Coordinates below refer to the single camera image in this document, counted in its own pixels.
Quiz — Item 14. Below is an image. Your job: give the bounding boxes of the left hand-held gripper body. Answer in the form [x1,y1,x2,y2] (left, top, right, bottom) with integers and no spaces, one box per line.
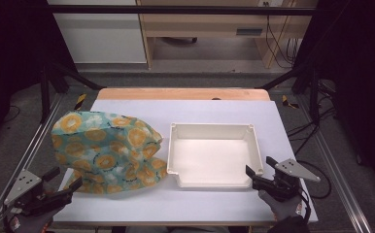
[4,169,74,217]

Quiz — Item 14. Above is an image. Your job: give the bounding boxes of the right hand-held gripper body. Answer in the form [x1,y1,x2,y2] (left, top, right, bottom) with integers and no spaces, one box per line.
[253,158,322,202]

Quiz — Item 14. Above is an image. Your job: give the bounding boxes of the white plastic tray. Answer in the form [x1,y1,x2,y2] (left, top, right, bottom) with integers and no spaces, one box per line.
[166,121,265,189]

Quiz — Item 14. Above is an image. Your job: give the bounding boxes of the green orange-print cloth bag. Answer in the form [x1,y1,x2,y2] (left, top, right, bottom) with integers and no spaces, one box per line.
[51,111,169,195]

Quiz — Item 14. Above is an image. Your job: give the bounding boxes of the person's left hand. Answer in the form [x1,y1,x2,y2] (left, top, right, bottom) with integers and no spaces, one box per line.
[9,208,60,233]

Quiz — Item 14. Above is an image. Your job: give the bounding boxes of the person's right hand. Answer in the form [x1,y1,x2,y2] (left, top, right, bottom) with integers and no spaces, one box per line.
[257,189,303,221]

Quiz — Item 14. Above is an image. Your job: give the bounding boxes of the yellow black tape piece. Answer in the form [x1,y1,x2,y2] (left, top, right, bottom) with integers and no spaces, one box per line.
[73,93,87,111]
[281,94,300,110]

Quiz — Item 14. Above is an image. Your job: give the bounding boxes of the black metal stand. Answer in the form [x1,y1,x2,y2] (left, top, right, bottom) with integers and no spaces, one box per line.
[256,62,323,125]
[39,62,107,124]

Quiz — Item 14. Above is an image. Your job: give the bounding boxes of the white table cover board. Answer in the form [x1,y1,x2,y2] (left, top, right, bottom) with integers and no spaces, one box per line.
[52,99,320,225]

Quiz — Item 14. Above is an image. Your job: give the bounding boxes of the black curtain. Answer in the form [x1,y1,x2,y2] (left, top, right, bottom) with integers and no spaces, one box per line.
[293,0,375,188]
[0,0,77,153]

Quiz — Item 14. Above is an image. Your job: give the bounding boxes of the white cabinet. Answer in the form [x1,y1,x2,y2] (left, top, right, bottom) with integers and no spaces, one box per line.
[47,0,148,65]

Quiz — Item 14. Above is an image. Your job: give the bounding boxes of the light wooden desk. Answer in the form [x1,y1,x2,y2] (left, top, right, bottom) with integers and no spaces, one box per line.
[136,0,320,70]

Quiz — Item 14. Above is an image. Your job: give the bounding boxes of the aluminium floor rail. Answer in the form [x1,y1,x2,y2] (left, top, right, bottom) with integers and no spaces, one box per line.
[296,93,373,233]
[0,93,63,233]

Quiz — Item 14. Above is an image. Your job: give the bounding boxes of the black floor cable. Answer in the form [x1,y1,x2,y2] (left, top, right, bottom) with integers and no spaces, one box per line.
[287,106,337,200]

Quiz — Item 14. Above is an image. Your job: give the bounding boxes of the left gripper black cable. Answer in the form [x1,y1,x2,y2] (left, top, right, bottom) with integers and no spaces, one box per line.
[0,207,15,233]

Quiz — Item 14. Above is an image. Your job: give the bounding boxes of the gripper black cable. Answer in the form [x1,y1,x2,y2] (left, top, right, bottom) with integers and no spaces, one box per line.
[300,187,313,225]
[0,207,15,233]

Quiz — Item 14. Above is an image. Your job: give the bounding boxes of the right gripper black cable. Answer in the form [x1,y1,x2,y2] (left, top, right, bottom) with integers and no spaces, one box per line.
[300,187,313,225]

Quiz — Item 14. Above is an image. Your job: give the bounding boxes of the black hanging desk cables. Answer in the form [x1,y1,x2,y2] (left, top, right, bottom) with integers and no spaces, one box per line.
[264,1,301,70]

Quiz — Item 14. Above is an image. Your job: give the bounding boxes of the black horizontal frame bar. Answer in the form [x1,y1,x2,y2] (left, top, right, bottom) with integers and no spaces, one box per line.
[46,4,318,17]

